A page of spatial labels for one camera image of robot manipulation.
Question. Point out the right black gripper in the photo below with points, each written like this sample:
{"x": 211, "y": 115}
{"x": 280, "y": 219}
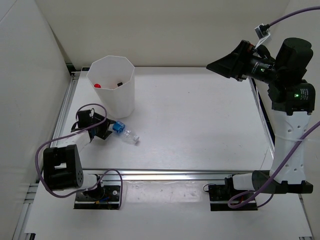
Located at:
{"x": 236, "y": 64}

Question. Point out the blue label plastic bottle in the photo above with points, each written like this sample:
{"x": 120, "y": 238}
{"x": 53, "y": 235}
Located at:
{"x": 125, "y": 133}

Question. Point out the white octagonal plastic bin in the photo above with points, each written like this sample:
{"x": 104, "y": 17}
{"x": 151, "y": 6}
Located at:
{"x": 108, "y": 72}

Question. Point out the aluminium frame rail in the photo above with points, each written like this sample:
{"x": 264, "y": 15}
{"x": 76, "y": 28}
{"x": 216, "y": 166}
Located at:
{"x": 170, "y": 175}

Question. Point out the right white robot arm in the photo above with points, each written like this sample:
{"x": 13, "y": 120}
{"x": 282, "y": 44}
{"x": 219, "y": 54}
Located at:
{"x": 292, "y": 102}

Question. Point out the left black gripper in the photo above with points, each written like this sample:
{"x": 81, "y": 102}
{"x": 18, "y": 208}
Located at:
{"x": 104, "y": 133}

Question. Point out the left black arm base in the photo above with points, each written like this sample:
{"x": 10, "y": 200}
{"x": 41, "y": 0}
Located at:
{"x": 105, "y": 197}

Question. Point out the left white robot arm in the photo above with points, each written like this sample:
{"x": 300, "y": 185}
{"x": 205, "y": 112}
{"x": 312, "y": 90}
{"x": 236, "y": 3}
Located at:
{"x": 62, "y": 168}

